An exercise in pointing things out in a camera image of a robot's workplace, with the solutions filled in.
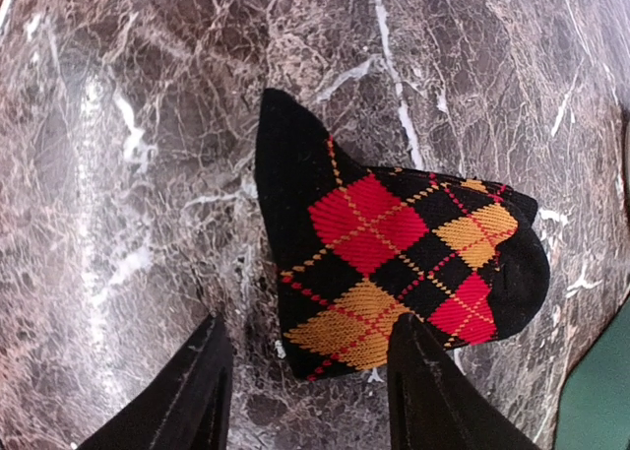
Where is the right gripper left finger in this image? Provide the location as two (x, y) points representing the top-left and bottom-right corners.
(79, 315), (232, 449)

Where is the green compartment tray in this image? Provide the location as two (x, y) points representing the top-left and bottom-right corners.
(554, 304), (629, 450)

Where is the black orange argyle sock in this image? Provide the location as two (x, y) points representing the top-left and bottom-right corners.
(255, 89), (550, 381)

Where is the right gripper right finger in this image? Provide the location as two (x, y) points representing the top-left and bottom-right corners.
(387, 313), (536, 450)

